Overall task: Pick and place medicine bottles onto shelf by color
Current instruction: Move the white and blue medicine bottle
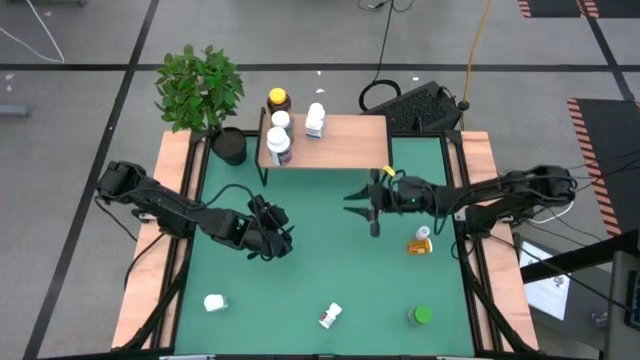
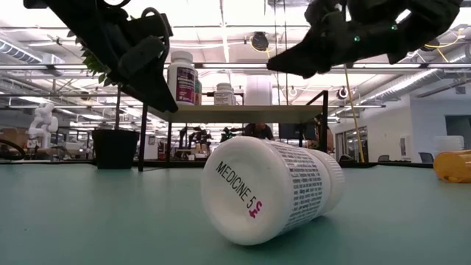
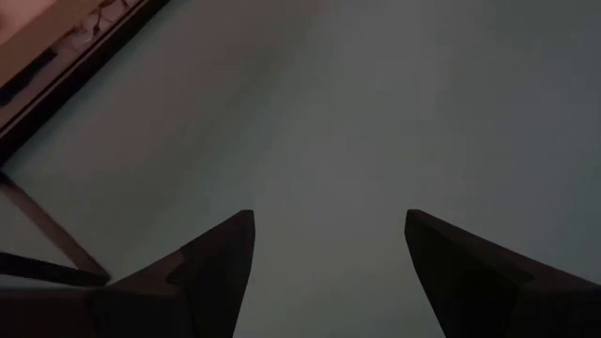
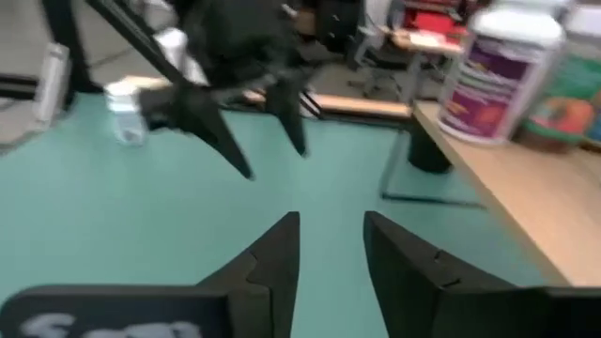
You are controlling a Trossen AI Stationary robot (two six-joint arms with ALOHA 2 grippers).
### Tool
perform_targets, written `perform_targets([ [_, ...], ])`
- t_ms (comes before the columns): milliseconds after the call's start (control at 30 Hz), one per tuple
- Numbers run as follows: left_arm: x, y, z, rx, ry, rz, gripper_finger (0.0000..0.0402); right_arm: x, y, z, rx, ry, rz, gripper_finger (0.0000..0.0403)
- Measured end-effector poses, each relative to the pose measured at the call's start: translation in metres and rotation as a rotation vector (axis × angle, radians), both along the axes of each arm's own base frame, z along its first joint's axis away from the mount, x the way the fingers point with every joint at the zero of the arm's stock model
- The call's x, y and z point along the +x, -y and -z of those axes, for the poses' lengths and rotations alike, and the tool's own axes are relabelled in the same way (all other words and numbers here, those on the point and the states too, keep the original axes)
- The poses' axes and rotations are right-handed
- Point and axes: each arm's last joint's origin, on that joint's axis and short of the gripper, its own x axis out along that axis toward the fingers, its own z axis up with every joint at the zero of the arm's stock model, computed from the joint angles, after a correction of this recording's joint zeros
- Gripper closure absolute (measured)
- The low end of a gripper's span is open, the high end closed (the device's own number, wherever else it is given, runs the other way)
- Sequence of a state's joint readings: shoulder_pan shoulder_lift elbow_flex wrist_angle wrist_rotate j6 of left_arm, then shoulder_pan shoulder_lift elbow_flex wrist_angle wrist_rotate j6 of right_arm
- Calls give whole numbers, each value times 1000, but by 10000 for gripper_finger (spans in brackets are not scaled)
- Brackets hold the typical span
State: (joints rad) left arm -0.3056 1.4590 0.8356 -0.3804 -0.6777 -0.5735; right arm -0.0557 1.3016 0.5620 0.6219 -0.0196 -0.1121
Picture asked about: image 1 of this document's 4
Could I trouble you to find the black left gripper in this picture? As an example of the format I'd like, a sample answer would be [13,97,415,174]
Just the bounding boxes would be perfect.
[242,222,296,262]

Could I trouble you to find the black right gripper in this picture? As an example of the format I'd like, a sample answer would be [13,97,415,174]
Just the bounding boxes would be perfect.
[343,168,441,239]

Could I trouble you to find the orange pill vial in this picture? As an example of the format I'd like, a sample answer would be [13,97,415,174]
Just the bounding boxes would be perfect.
[407,237,434,257]

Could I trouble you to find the white Medicine 5 bottle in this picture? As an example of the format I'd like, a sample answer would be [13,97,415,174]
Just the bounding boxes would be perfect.
[318,301,344,330]

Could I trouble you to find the white bottle purple label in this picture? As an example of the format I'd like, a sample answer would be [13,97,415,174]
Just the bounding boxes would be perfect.
[265,126,294,167]

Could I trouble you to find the clear jar flower label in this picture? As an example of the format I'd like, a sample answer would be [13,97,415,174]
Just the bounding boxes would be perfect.
[270,110,295,141]

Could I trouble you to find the green cap bottle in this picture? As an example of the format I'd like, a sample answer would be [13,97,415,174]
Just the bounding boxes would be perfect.
[406,305,434,328]

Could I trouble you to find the fish oil bottle yellow cap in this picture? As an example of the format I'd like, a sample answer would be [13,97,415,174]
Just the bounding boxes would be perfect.
[266,87,293,116]

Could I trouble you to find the wooden shelf black legs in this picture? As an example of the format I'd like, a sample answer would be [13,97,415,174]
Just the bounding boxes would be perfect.
[254,106,394,187]

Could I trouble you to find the green table mat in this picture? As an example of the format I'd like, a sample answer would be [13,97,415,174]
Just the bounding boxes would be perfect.
[173,135,475,357]

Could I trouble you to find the black perforated box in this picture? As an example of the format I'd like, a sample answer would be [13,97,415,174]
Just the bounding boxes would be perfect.
[363,79,464,134]

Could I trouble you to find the wooden table side board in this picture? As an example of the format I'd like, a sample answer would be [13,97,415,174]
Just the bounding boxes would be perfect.
[449,130,540,351]
[110,130,204,350]

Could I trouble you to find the potted green plant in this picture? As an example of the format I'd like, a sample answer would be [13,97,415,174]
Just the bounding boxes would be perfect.
[153,43,249,167]

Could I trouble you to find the black beam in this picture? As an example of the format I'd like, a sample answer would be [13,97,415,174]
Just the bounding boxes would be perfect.
[519,228,640,285]

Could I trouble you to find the black hazard striped mat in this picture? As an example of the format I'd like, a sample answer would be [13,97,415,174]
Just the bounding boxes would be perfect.
[566,97,640,237]
[517,0,640,20]

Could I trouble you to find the grey equipment case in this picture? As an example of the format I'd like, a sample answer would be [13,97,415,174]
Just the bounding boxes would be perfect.
[603,249,640,360]

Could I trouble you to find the grey floor block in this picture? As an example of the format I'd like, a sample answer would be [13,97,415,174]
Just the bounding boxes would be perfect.
[0,103,30,119]

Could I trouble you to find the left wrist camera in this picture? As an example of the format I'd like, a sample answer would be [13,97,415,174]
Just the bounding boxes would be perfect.
[248,194,290,231]

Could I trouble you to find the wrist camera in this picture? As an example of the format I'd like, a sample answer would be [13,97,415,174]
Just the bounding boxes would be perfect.
[397,175,432,207]
[248,194,290,231]

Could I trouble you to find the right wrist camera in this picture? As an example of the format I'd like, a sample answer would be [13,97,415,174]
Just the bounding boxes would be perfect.
[397,175,432,207]

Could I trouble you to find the black coiled cable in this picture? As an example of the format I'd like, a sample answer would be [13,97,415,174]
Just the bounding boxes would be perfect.
[357,0,404,114]

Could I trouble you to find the yellow hanging cable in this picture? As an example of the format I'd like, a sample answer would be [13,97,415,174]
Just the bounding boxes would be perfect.
[462,0,494,109]

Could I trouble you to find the white floor cable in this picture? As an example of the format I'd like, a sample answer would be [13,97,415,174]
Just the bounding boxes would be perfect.
[0,0,66,64]

